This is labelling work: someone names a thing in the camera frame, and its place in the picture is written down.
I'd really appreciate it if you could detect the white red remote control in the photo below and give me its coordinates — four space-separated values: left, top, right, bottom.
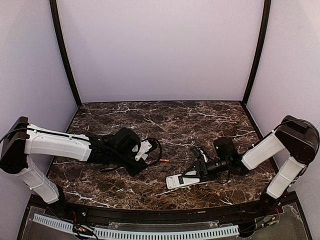
165 174 201 190

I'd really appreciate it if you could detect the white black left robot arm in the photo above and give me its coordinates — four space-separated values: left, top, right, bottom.
0 116 153 205

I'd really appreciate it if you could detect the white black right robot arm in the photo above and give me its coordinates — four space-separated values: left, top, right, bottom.
177 115 320 202

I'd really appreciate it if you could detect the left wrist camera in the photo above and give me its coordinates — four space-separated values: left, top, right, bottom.
132 137 161 162

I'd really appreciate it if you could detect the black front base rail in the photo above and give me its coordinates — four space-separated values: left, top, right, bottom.
48 193 297 225

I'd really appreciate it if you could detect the white slotted cable duct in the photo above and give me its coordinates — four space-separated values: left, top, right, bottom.
32 213 240 240

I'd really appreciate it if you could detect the black right frame post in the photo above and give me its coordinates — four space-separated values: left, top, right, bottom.
241 0 272 106

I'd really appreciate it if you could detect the black frame post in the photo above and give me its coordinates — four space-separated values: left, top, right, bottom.
49 0 82 108
241 0 272 106

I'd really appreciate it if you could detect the black left frame post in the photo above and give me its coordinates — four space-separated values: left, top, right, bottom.
49 0 82 108

